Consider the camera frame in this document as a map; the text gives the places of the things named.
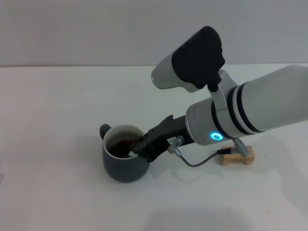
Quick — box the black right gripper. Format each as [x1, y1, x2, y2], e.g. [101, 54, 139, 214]
[133, 115, 193, 164]

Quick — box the dark grey coffee cup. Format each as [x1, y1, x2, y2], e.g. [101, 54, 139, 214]
[99, 124, 150, 183]

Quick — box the pale notched wooden block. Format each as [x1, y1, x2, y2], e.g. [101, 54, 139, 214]
[220, 145, 255, 166]

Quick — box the grey cable with metal plug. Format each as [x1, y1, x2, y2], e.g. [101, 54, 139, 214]
[167, 135, 244, 167]

